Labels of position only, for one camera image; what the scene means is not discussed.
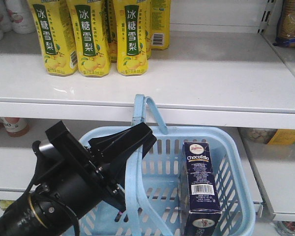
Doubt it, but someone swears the dark blue Chocofello cookie box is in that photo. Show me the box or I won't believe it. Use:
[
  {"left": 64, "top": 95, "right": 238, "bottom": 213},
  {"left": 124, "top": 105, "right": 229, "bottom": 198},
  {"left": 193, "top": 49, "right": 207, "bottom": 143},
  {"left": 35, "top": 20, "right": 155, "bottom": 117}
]
[{"left": 178, "top": 142, "right": 222, "bottom": 236}]

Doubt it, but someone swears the white shelf board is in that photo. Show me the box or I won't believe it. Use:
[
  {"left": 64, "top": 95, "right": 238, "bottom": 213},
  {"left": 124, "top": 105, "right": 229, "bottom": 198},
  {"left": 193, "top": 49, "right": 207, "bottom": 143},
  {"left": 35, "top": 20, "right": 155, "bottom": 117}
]
[{"left": 0, "top": 32, "right": 295, "bottom": 129}]

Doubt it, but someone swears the blue cracker packet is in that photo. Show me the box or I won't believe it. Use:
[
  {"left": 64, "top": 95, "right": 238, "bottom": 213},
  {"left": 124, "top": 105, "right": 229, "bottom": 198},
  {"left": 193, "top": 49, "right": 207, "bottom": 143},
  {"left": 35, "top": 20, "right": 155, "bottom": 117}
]
[{"left": 274, "top": 0, "right": 295, "bottom": 48}]

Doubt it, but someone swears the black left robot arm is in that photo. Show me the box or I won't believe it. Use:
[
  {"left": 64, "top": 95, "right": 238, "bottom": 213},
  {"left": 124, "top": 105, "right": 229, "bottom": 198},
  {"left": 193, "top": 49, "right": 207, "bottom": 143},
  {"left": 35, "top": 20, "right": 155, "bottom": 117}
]
[{"left": 0, "top": 121, "right": 156, "bottom": 236}]

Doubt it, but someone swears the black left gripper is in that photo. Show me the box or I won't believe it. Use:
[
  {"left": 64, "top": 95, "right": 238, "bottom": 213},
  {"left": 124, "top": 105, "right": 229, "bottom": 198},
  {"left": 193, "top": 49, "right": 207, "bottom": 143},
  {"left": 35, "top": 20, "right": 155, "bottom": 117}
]
[{"left": 45, "top": 121, "right": 156, "bottom": 212}]

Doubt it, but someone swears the yellow pear drink bottle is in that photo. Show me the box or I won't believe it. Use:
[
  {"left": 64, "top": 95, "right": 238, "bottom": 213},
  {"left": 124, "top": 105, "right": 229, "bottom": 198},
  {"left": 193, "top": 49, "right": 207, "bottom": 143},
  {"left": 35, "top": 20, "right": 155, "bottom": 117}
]
[
  {"left": 113, "top": 0, "right": 148, "bottom": 76},
  {"left": 27, "top": 0, "right": 78, "bottom": 76},
  {"left": 66, "top": 0, "right": 111, "bottom": 77}
]

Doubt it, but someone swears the yellow pear drink bottle left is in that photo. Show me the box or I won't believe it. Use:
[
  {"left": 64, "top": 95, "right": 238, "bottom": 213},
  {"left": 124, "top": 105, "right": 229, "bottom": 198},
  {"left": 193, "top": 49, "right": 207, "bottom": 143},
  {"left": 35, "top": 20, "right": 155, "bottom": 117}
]
[{"left": 27, "top": 0, "right": 78, "bottom": 76}]

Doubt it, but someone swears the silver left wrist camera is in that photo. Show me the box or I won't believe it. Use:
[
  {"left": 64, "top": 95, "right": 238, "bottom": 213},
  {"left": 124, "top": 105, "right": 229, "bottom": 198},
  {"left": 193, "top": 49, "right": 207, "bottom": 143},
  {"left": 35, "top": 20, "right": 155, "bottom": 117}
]
[{"left": 32, "top": 141, "right": 59, "bottom": 160}]

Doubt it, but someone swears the yellow pear drink bottle middle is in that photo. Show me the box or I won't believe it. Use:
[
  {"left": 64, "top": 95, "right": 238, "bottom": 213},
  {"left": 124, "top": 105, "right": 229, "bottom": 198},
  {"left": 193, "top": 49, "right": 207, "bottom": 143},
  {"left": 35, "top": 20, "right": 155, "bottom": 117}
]
[{"left": 66, "top": 0, "right": 111, "bottom": 77}]

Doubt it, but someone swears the yellow pear drink bottle right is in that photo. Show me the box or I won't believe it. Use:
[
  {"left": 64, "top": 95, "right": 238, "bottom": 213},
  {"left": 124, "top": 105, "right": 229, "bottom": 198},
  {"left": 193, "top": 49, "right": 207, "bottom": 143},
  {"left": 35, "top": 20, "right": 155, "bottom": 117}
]
[{"left": 113, "top": 0, "right": 148, "bottom": 76}]

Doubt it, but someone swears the light blue shopping basket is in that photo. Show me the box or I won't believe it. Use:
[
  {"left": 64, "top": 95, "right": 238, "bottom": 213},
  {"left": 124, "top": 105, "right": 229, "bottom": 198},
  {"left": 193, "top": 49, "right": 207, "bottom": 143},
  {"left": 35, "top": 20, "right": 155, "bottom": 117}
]
[{"left": 80, "top": 94, "right": 255, "bottom": 236}]

